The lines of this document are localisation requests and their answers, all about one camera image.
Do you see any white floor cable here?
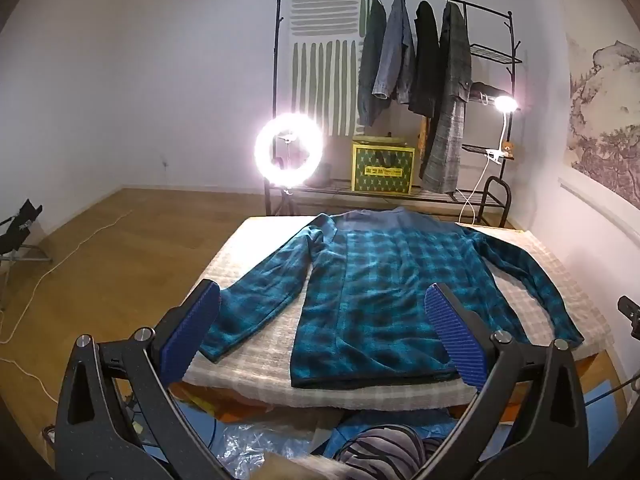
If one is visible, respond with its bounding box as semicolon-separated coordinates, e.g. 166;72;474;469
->
0;207;136;396

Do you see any dark green hanging jacket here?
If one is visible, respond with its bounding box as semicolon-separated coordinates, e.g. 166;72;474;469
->
357;0;388;126

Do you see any black metal tube frame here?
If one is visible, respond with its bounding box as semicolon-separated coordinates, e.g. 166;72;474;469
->
481;176;512;228

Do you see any black hanging coat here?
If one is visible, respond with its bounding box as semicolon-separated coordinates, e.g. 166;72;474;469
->
407;0;442;117

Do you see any yellow storage box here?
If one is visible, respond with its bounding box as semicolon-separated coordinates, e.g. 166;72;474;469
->
351;135;416;195

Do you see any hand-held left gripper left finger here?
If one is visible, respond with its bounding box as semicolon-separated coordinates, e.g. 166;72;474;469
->
54;279;236;480

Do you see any grey plaid hanging coat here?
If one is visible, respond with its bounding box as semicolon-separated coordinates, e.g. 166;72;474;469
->
419;1;473;194

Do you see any ring light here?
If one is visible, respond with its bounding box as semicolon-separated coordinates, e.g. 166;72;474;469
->
254;112;328;216

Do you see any teal plaid fleece jacket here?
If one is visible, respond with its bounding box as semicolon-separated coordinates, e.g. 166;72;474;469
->
200;206;586;390

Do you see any orange cloth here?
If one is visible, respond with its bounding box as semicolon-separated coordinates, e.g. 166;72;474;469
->
167;382;281;423

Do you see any white clip lamp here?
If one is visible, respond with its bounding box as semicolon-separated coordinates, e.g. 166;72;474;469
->
482;95;519;167

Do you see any clear plastic bag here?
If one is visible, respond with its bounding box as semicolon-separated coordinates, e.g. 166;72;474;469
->
215;422;321;480

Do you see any beige checked blanket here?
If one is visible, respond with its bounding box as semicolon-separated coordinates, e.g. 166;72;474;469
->
182;215;613;408

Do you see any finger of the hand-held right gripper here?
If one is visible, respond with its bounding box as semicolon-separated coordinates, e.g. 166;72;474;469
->
617;296;640;341

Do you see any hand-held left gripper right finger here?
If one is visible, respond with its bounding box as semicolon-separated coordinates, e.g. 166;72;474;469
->
420;282;589;480

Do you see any green striped wall poster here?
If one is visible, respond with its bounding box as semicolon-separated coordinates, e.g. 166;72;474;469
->
289;0;371;137

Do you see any white lamp cable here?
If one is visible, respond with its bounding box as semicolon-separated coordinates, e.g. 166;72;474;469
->
456;160;493;225

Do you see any black folding chair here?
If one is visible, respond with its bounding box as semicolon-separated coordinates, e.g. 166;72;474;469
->
0;199;53;311

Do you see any black metal clothes rack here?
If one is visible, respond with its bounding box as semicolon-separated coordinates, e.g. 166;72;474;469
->
264;0;523;216

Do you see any landscape wall mural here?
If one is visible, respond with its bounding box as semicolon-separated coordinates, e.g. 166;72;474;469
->
565;30;640;183

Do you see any person's striped clothing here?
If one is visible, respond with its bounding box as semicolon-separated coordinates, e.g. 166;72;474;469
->
332;424;451;480

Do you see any blue denim hanging shirt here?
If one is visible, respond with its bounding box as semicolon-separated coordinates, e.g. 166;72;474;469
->
372;0;417;106

